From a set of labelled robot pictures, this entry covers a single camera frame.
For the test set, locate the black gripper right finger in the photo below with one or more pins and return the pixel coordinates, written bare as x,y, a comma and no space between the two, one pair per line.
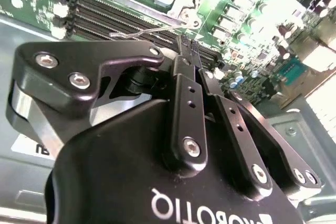
236,129

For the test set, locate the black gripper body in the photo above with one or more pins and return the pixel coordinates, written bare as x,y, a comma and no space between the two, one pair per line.
105,176

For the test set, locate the metal locking lever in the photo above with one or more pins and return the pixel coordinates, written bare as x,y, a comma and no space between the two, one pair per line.
162,30

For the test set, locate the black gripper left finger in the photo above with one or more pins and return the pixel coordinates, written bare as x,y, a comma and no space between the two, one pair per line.
118,51

